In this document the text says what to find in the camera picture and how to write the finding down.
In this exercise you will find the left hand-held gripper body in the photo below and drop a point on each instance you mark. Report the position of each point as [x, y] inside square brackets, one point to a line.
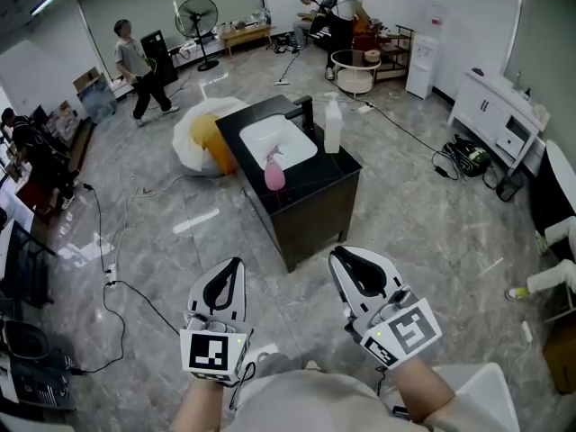
[211, 353]

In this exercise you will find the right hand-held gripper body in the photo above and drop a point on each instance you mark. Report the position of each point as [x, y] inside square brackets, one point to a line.
[405, 331]

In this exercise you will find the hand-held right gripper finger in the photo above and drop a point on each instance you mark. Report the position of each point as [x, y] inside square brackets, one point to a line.
[375, 269]
[350, 277]

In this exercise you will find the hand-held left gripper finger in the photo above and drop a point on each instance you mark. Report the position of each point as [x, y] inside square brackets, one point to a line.
[209, 293]
[237, 286]

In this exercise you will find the pink spray bottle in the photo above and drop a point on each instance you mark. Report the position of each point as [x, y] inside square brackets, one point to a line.
[274, 176]

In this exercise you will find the person's right forearm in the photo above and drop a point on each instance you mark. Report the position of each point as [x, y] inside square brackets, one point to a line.
[418, 389]

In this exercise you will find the person's left forearm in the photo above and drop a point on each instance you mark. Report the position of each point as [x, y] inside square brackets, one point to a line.
[198, 405]

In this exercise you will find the clear pump soap bottle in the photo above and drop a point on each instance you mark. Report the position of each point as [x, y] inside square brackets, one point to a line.
[333, 126]

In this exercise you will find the dark small device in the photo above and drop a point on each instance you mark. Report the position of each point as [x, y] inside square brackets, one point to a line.
[400, 413]

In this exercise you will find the black vanity cabinet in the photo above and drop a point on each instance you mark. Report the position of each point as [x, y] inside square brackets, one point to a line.
[310, 205]

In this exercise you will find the white power strip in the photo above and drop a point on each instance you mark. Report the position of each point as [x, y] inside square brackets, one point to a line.
[281, 82]
[110, 275]
[366, 108]

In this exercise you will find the person's beige shirt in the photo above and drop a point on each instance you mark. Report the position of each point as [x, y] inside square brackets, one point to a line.
[310, 405]

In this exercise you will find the black and green bag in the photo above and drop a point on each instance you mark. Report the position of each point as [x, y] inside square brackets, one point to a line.
[470, 158]

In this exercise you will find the white beanbag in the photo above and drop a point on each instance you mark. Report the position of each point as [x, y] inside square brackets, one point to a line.
[186, 146]

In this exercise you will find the white sink basin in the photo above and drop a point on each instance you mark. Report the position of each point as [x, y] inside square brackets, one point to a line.
[276, 140]

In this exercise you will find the orange cushion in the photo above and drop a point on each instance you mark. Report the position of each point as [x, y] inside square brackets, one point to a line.
[207, 135]

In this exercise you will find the black mesh waste bin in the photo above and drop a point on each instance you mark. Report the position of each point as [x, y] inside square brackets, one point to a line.
[510, 187]

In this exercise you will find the cardboard box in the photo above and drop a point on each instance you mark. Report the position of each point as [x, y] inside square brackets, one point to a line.
[562, 358]

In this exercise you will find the black faucet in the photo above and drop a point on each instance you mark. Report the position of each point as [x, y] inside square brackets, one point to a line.
[307, 110]

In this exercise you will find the black equipment pile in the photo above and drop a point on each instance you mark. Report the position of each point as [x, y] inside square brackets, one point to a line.
[31, 376]

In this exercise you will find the round glass coffee table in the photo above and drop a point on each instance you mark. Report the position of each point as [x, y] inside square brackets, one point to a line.
[355, 79]

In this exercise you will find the white sideboard cabinet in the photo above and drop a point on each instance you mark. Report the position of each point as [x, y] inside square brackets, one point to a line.
[483, 106]

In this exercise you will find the white water dispenser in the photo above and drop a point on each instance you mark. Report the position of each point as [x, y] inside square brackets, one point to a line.
[420, 70]

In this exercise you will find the dark shelf cart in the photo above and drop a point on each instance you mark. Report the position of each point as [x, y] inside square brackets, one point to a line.
[396, 52]

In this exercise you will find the purple small item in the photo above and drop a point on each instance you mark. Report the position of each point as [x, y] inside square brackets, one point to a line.
[478, 71]

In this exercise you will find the blue grey painting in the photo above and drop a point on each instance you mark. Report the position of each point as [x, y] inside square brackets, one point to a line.
[96, 99]

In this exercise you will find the black speaker box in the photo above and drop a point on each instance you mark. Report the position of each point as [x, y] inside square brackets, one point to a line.
[157, 56]

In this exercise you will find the wooden bench table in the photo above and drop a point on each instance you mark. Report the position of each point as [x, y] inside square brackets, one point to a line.
[245, 32]

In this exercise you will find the black standing fan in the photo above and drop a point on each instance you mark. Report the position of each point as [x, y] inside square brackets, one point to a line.
[196, 16]

